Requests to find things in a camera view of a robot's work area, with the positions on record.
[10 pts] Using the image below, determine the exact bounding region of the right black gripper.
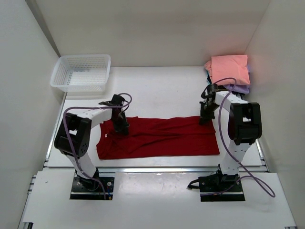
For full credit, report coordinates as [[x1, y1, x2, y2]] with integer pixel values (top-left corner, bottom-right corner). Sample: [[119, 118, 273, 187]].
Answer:
[[199, 102, 220, 125]]

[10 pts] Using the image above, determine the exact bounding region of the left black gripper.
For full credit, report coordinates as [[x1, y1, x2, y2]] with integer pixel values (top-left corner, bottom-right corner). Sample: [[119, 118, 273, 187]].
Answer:
[[110, 111, 129, 135]]

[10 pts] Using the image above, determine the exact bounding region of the red t shirt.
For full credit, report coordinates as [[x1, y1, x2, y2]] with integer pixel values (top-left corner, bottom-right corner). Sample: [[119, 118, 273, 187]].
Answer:
[[96, 116, 220, 160]]

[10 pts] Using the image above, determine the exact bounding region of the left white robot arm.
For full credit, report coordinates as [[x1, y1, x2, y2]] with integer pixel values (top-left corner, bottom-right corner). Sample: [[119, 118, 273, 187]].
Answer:
[[54, 104, 129, 191]]

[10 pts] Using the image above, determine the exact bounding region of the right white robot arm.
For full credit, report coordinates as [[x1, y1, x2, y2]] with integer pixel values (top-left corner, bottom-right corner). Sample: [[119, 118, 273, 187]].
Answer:
[[187, 83, 262, 201]]

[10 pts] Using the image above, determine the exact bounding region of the black folded t shirt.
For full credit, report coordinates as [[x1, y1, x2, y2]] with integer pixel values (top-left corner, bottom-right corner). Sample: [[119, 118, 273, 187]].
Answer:
[[207, 73, 245, 98]]

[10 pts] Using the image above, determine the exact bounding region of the lavender folded t shirt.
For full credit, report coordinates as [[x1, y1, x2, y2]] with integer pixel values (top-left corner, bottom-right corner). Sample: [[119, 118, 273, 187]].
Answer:
[[224, 84, 249, 94]]

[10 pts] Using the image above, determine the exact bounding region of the pink folded t shirt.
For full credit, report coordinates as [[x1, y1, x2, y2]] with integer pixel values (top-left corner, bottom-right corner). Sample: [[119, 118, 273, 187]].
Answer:
[[204, 55, 251, 85]]

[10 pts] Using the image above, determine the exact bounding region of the white perforated plastic basket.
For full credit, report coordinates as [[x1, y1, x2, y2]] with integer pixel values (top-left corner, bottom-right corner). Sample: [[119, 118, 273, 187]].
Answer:
[[50, 54, 111, 93]]

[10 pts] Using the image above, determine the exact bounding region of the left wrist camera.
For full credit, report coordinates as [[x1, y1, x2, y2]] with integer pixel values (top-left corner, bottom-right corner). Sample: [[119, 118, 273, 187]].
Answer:
[[99, 94, 125, 109]]

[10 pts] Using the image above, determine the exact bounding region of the aluminium frame rail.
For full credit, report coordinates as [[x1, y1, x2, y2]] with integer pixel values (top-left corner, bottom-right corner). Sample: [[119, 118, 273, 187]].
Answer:
[[42, 165, 268, 173]]

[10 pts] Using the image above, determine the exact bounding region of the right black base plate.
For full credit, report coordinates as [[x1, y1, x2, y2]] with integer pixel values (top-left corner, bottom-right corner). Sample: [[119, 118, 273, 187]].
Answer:
[[198, 175, 245, 202]]

